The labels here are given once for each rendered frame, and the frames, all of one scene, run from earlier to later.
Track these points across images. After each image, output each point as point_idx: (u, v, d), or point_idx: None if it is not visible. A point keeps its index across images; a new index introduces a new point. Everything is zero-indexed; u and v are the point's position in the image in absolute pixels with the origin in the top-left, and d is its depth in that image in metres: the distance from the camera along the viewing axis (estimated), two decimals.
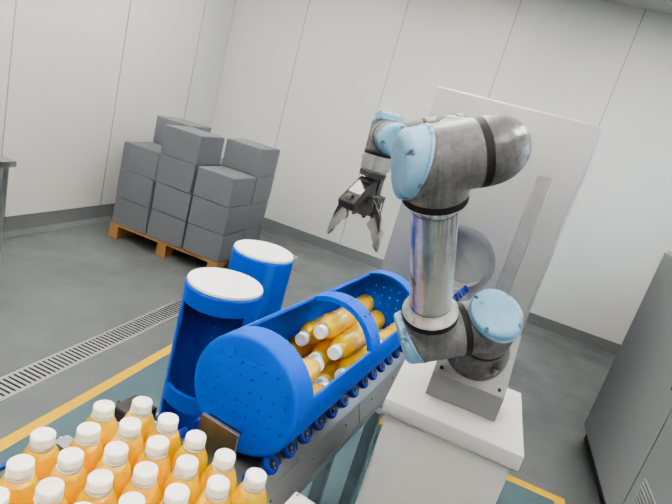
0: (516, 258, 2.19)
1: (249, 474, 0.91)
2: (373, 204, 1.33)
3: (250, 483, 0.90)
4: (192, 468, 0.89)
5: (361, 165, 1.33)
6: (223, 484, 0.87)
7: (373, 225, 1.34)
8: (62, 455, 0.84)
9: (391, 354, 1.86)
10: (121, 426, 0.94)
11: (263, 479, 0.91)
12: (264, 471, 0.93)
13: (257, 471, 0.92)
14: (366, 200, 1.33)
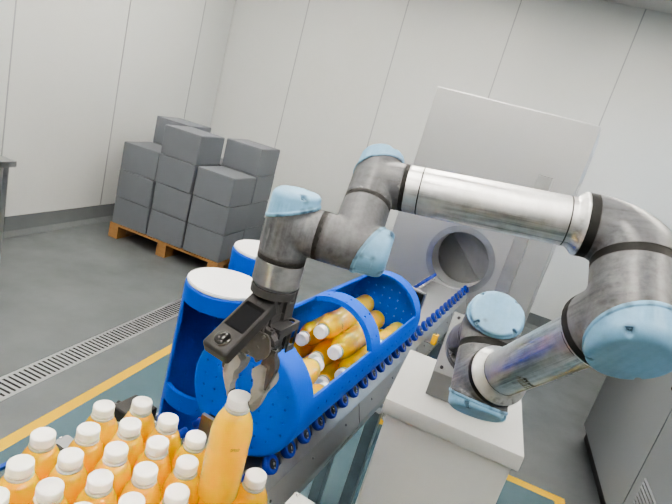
0: (516, 258, 2.19)
1: (249, 474, 0.91)
2: (272, 343, 0.78)
3: (250, 483, 0.90)
4: (192, 468, 0.89)
5: (252, 276, 0.78)
6: (244, 397, 0.83)
7: (260, 377, 0.80)
8: (62, 455, 0.84)
9: (391, 354, 1.86)
10: (121, 426, 0.94)
11: (263, 479, 0.91)
12: (264, 471, 0.93)
13: (257, 471, 0.92)
14: (260, 335, 0.79)
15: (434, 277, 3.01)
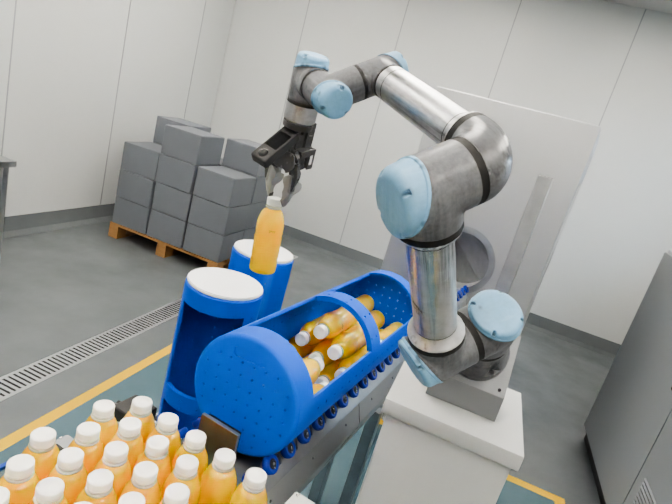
0: (516, 258, 2.19)
1: (249, 474, 0.91)
2: (295, 159, 1.20)
3: (250, 483, 0.90)
4: (192, 468, 0.89)
5: (283, 114, 1.19)
6: (278, 198, 1.28)
7: (288, 183, 1.24)
8: (62, 455, 0.84)
9: (391, 354, 1.86)
10: (121, 426, 0.94)
11: (263, 479, 0.91)
12: (264, 471, 0.93)
13: (257, 471, 0.92)
14: (288, 154, 1.21)
15: None
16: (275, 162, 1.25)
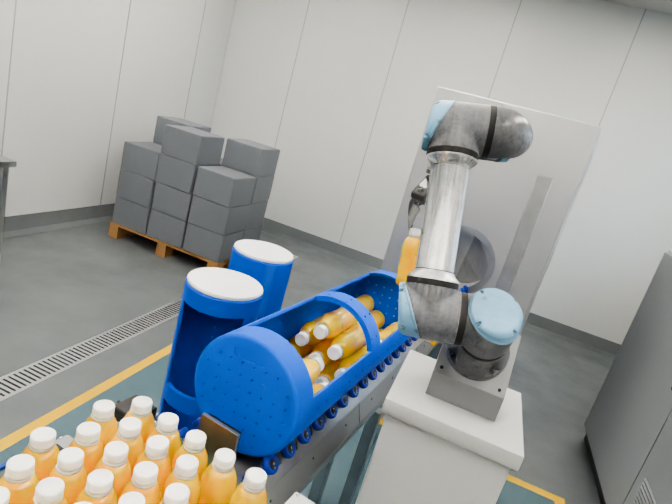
0: (516, 258, 2.19)
1: (249, 474, 0.91)
2: None
3: (250, 483, 0.90)
4: (192, 468, 0.89)
5: (428, 166, 1.66)
6: (418, 229, 1.70)
7: None
8: (62, 455, 0.84)
9: (391, 354, 1.86)
10: (121, 426, 0.94)
11: (263, 479, 0.91)
12: (264, 471, 0.93)
13: (257, 471, 0.92)
14: None
15: None
16: (417, 202, 1.70)
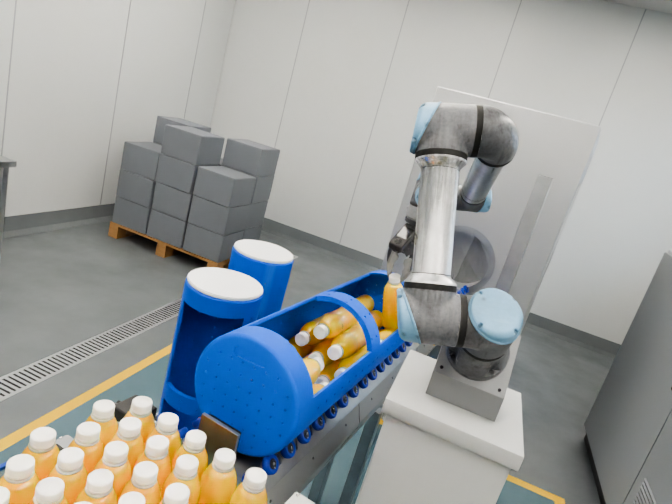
0: (516, 258, 2.19)
1: (249, 474, 0.91)
2: None
3: (250, 483, 0.90)
4: (192, 468, 0.89)
5: (407, 214, 1.65)
6: (397, 276, 1.69)
7: (408, 264, 1.67)
8: (62, 455, 0.84)
9: (391, 354, 1.86)
10: (121, 426, 0.94)
11: (263, 479, 0.91)
12: (264, 471, 0.93)
13: (257, 471, 0.92)
14: (410, 243, 1.65)
15: None
16: None
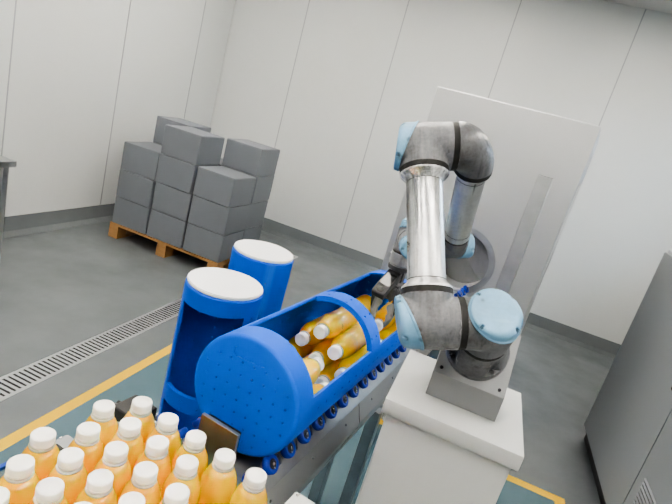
0: (516, 258, 2.19)
1: (249, 474, 0.91)
2: (399, 292, 1.66)
3: (250, 483, 0.90)
4: (192, 468, 0.89)
5: (389, 260, 1.66)
6: (378, 326, 1.70)
7: (391, 309, 1.68)
8: (62, 455, 0.84)
9: (391, 354, 1.86)
10: (121, 426, 0.94)
11: (263, 479, 0.91)
12: (264, 471, 0.93)
13: (257, 471, 0.92)
14: (393, 288, 1.66)
15: None
16: None
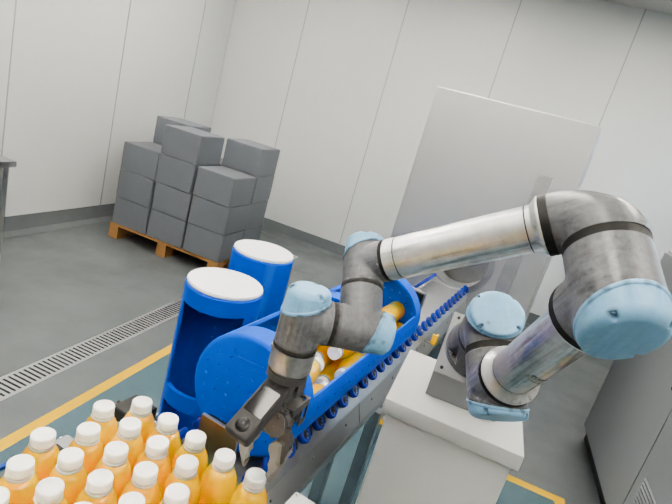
0: (516, 258, 2.19)
1: (249, 474, 0.91)
2: (286, 423, 0.86)
3: (250, 483, 0.90)
4: (192, 468, 0.89)
5: (268, 362, 0.87)
6: None
7: (276, 452, 0.88)
8: (62, 455, 0.84)
9: (391, 354, 1.86)
10: (121, 426, 0.94)
11: (263, 479, 0.91)
12: (264, 471, 0.93)
13: (257, 471, 0.92)
14: (275, 415, 0.87)
15: (434, 277, 3.01)
16: None
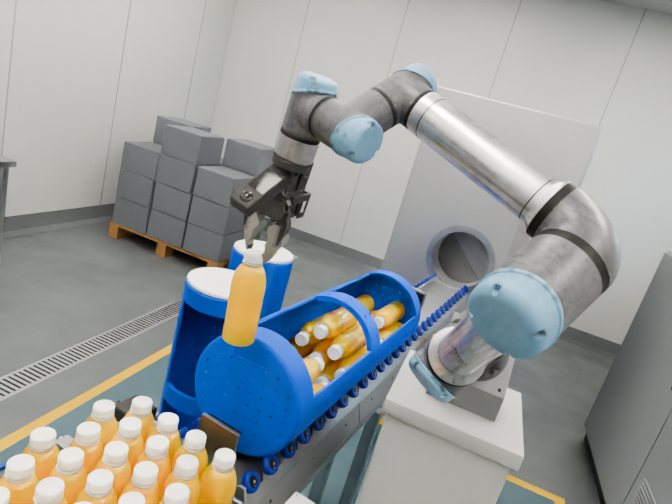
0: None
1: (248, 251, 1.01)
2: (286, 207, 0.94)
3: (248, 256, 0.99)
4: (192, 468, 0.89)
5: (274, 149, 0.93)
6: (379, 323, 1.70)
7: (274, 234, 0.97)
8: (62, 455, 0.84)
9: (391, 354, 1.86)
10: (121, 426, 0.94)
11: (260, 254, 1.00)
12: (262, 251, 1.02)
13: (256, 251, 1.02)
14: (277, 199, 0.94)
15: (434, 277, 3.01)
16: (258, 208, 0.99)
